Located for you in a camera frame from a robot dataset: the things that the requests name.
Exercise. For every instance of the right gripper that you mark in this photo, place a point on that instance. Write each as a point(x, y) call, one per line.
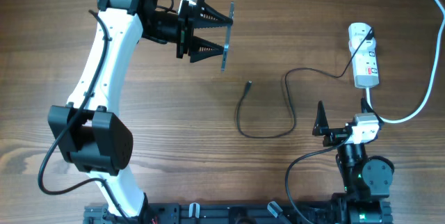
point(322, 128)

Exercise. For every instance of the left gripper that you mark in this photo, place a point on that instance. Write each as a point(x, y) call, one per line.
point(185, 28)

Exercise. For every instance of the turquoise screen Galaxy smartphone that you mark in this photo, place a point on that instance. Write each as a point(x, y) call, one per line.
point(227, 39)

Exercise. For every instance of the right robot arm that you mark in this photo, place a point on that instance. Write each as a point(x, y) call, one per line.
point(366, 179)

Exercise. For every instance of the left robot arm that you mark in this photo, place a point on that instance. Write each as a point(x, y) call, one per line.
point(87, 130)

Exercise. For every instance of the white USB charger adapter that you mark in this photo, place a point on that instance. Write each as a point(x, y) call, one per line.
point(361, 37)

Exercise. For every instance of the white power strip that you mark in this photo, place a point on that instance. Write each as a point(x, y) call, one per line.
point(365, 69)

